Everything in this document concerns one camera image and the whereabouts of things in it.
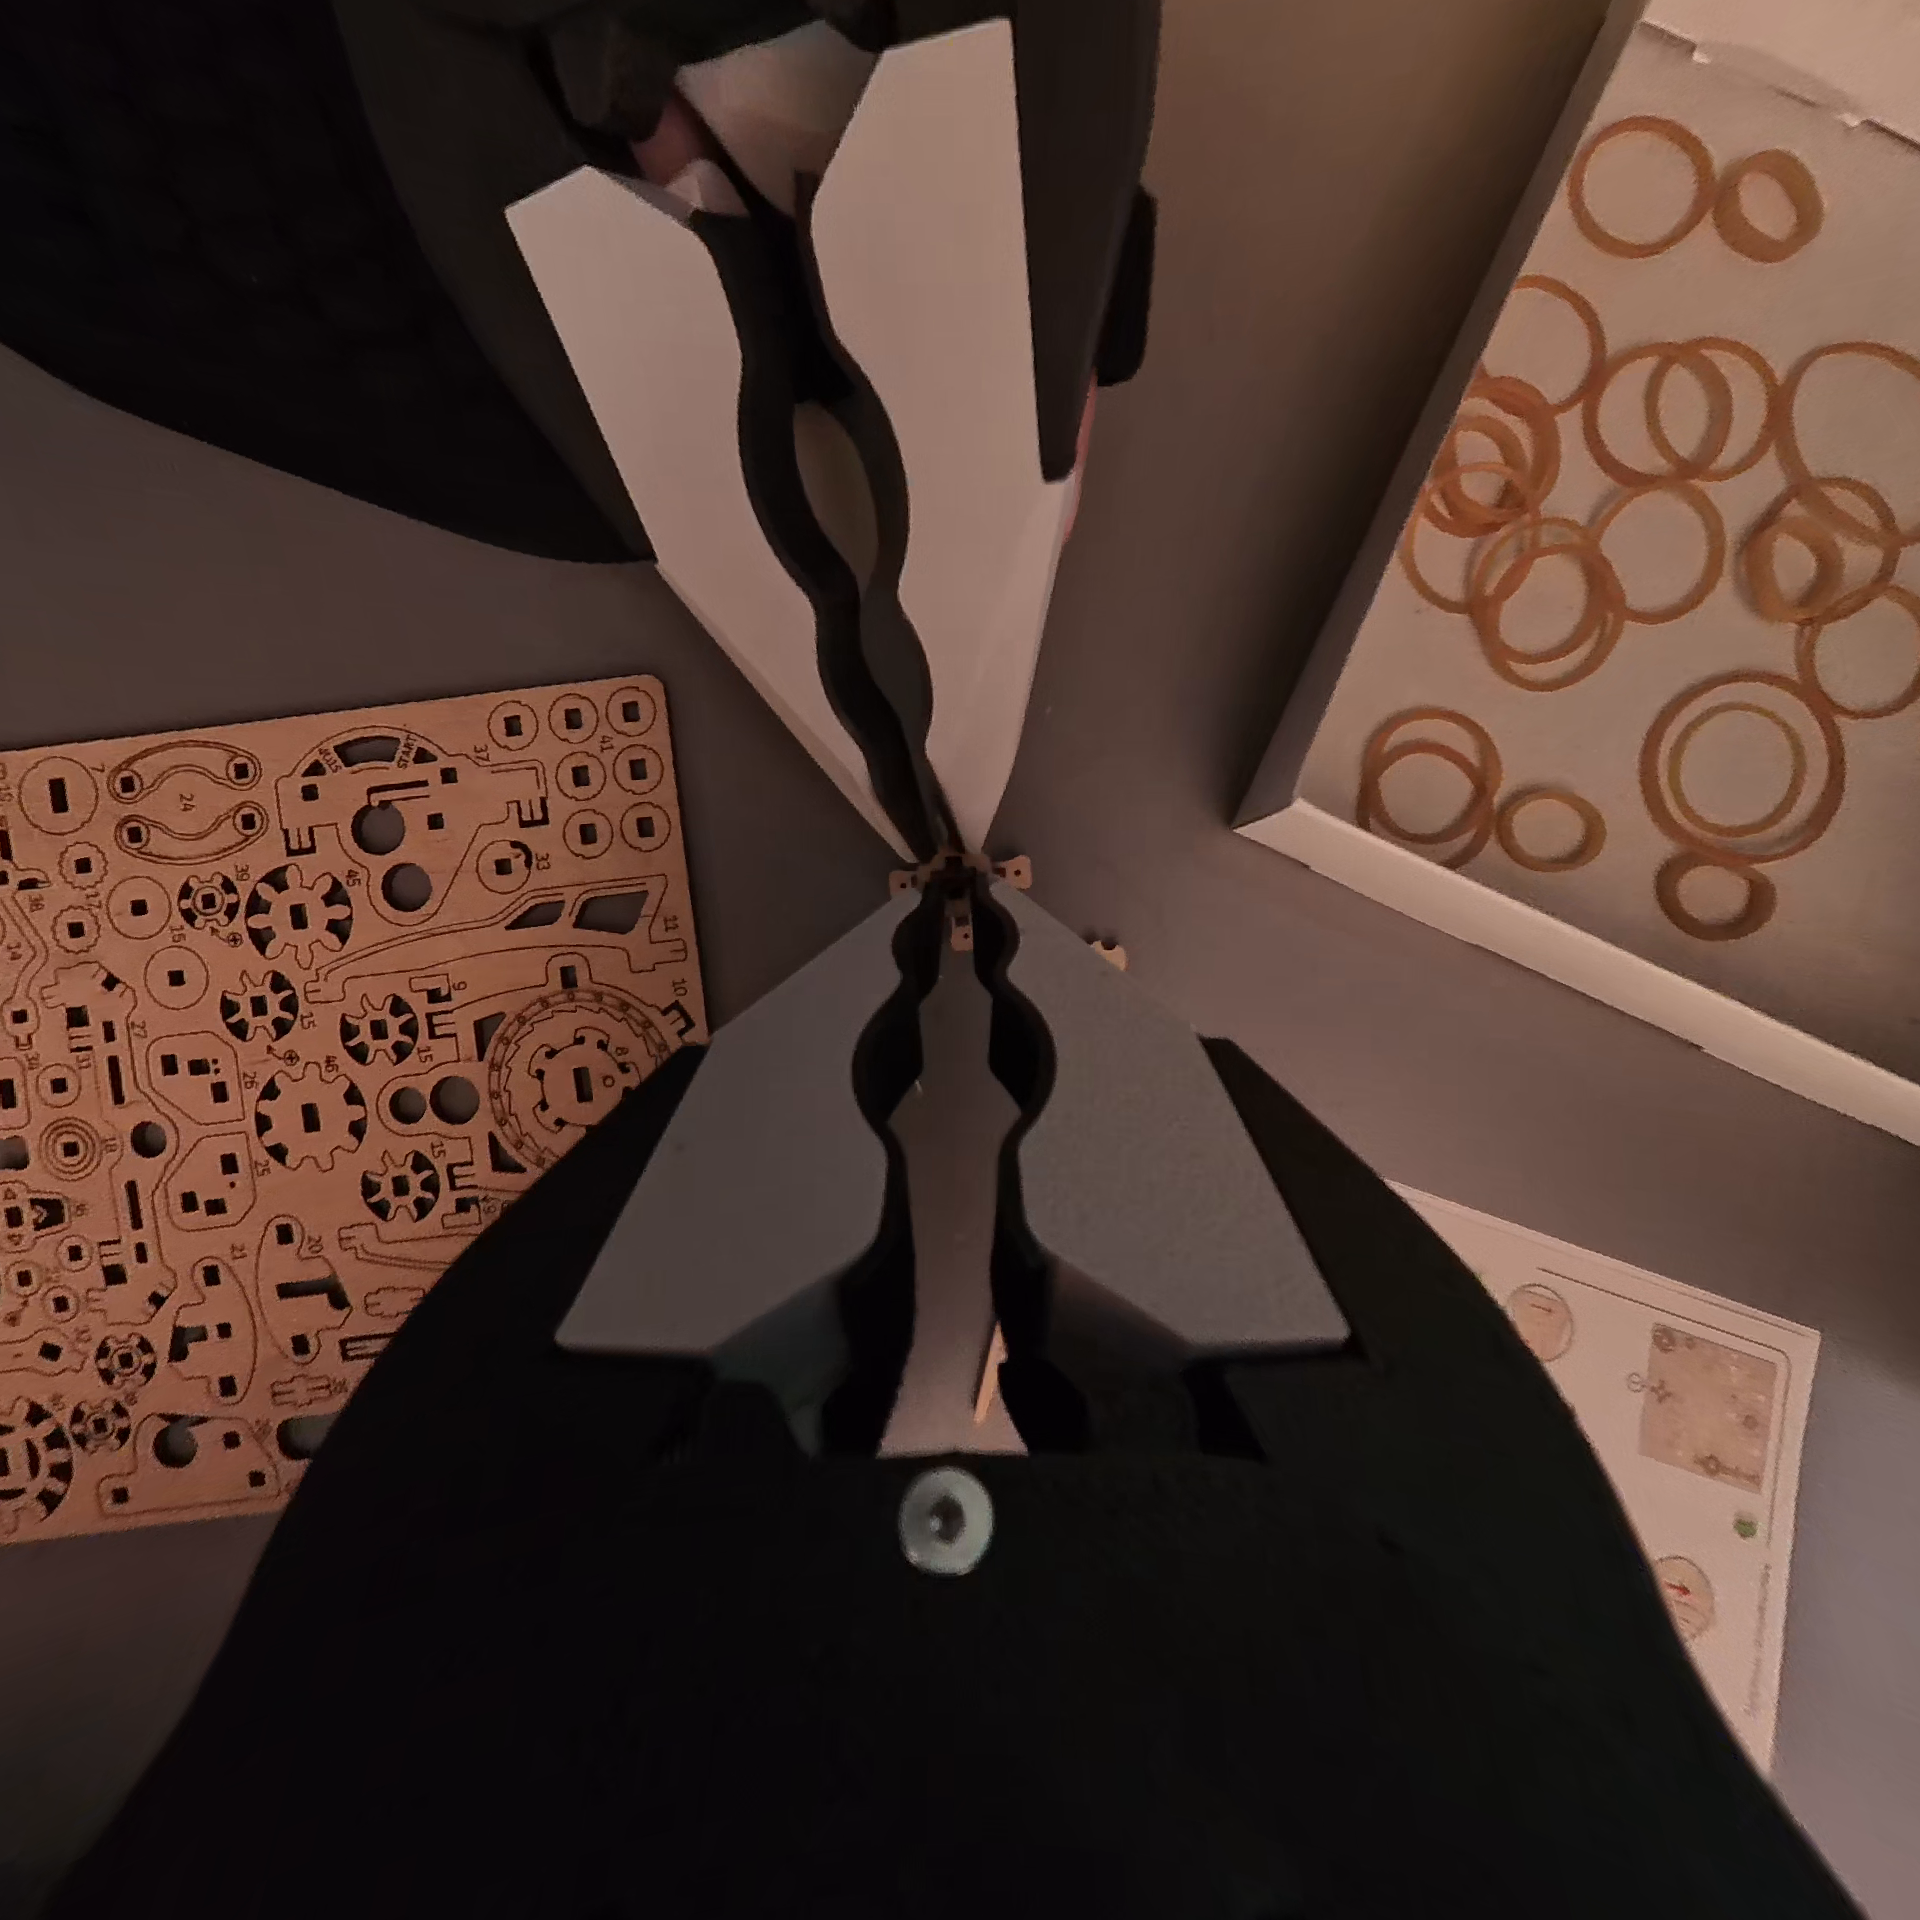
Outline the laser-cut wooden parts sheet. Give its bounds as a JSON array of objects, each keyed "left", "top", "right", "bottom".
[{"left": 0, "top": 675, "right": 713, "bottom": 1548}]

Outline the white cardboard box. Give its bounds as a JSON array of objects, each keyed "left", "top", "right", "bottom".
[{"left": 1231, "top": 0, "right": 1920, "bottom": 1150}]

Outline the person's left hand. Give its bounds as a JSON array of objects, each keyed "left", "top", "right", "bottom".
[{"left": 623, "top": 91, "right": 715, "bottom": 191}]

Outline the pile of rubber bands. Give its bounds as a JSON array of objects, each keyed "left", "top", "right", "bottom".
[{"left": 1356, "top": 116, "right": 1920, "bottom": 945}]

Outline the small wooden gear assembly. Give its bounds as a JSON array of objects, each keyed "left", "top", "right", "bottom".
[{"left": 884, "top": 842, "right": 1039, "bottom": 963}]

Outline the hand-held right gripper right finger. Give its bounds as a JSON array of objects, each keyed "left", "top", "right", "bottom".
[{"left": 967, "top": 888, "right": 1349, "bottom": 1455}]

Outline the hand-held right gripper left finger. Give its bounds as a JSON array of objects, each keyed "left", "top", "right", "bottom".
[{"left": 555, "top": 897, "right": 944, "bottom": 1459}]

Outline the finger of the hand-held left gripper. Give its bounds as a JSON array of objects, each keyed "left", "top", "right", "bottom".
[
  {"left": 810, "top": 23, "right": 1075, "bottom": 850},
  {"left": 505, "top": 169, "right": 940, "bottom": 850}
]

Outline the black quilted cushion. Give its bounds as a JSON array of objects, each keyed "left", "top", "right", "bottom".
[{"left": 0, "top": 0, "right": 649, "bottom": 564}]

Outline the printed instruction leaflet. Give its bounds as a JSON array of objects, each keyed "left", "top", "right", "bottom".
[{"left": 1386, "top": 1177, "right": 1824, "bottom": 1781}]

